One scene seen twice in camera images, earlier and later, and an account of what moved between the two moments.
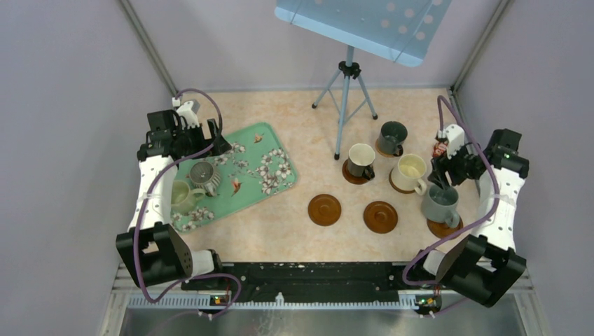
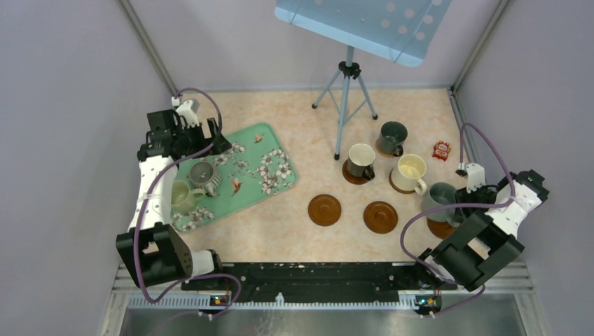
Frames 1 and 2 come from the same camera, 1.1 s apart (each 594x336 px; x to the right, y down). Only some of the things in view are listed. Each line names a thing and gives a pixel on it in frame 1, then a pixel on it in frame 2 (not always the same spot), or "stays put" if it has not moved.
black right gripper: (443, 164) -> (464, 205)
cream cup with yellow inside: (407, 173) stays put
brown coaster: (441, 229) stays put
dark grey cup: (391, 138) stays put
